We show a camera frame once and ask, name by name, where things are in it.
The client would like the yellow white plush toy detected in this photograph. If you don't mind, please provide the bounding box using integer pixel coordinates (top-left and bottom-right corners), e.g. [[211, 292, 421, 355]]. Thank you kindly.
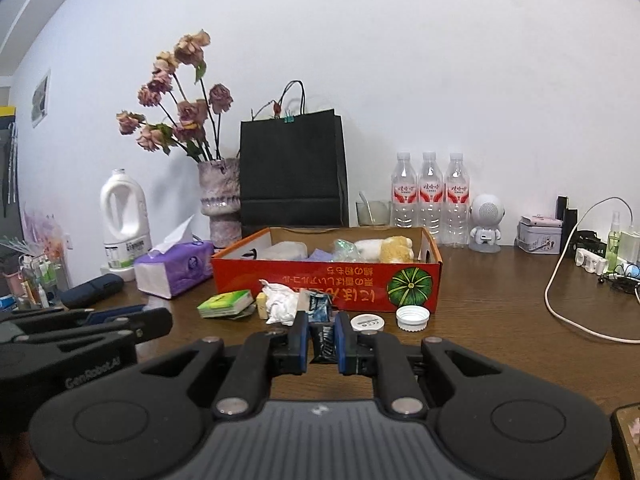
[[355, 236, 414, 263]]

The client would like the clear plastic wrap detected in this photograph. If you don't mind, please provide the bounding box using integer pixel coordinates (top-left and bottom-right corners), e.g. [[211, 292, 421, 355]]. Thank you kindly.
[[332, 238, 361, 262]]

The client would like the translucent plastic box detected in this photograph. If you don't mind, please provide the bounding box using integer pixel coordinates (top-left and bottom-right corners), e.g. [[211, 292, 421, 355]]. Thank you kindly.
[[258, 240, 308, 261]]

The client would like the purple cloth pouch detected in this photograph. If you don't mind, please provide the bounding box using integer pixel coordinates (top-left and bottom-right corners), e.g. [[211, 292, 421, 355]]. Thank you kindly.
[[307, 249, 333, 262]]

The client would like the white flat lid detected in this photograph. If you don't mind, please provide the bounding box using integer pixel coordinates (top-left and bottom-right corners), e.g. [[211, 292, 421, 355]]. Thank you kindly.
[[350, 313, 385, 332]]

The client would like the white ribbed cap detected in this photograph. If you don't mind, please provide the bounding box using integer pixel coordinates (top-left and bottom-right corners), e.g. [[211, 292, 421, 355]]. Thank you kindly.
[[395, 306, 431, 332]]

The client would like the navy glasses case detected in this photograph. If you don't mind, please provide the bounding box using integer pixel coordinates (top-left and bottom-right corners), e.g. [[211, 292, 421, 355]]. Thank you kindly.
[[60, 273, 125, 310]]

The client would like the purple tissue pack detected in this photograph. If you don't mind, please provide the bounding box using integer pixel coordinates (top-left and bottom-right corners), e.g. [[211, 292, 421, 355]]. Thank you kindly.
[[134, 217, 214, 299]]

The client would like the orange cardboard box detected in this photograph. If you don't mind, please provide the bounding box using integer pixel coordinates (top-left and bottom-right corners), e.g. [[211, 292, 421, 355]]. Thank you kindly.
[[212, 226, 442, 312]]

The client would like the green card box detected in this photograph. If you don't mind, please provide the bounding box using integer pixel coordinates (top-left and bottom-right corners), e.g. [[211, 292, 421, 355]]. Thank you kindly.
[[198, 289, 254, 318]]

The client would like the crumpled white tissue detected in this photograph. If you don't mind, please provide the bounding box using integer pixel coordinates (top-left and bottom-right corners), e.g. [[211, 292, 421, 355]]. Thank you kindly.
[[260, 280, 298, 326]]

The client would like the white detergent jug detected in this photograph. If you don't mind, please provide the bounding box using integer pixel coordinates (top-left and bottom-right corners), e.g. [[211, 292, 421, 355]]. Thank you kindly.
[[100, 169, 152, 282]]

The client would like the glass cup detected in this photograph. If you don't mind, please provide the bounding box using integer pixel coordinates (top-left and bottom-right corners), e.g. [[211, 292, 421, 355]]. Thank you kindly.
[[356, 191, 390, 226]]

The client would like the middle water bottle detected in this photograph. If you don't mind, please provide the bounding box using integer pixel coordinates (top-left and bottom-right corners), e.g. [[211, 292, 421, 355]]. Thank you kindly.
[[418, 152, 445, 240]]

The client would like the water bottle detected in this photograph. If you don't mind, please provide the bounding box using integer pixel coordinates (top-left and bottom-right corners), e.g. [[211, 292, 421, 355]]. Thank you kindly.
[[418, 152, 445, 240], [445, 153, 470, 247], [390, 153, 418, 228]]

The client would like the left water bottle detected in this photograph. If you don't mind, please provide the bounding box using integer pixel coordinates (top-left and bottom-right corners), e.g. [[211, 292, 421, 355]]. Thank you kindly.
[[390, 153, 418, 228]]

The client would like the right water bottle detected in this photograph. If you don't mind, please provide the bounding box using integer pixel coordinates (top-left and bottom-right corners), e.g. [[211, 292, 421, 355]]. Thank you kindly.
[[445, 153, 470, 247]]

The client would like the white astronaut figure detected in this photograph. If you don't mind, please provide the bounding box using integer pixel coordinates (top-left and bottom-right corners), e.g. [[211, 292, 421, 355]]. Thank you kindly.
[[469, 194, 506, 254]]

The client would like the small tin box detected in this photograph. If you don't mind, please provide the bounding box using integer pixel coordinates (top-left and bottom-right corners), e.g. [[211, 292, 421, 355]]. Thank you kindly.
[[514, 214, 563, 255]]

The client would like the black paper bag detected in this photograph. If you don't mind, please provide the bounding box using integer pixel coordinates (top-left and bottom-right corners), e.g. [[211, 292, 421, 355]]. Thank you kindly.
[[239, 92, 349, 235]]

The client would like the dried rose bouquet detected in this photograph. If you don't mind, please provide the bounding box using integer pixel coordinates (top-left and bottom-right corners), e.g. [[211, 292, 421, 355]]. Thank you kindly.
[[116, 30, 233, 162]]

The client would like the white power strip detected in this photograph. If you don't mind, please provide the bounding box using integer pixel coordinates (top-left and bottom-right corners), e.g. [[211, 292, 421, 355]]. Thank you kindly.
[[574, 248, 608, 276]]

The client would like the black rectangular box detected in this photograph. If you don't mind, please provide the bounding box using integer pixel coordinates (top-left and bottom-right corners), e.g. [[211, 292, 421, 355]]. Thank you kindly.
[[555, 195, 578, 252]]

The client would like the smartphone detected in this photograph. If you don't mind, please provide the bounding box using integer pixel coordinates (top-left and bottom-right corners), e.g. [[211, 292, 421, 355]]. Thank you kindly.
[[611, 403, 640, 480]]

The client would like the green spray bottle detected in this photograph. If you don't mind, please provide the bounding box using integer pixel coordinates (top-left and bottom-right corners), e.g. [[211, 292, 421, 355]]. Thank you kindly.
[[605, 211, 620, 273]]

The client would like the white cable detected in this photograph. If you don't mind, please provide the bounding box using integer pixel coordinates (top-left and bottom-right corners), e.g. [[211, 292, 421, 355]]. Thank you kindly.
[[543, 196, 640, 345]]

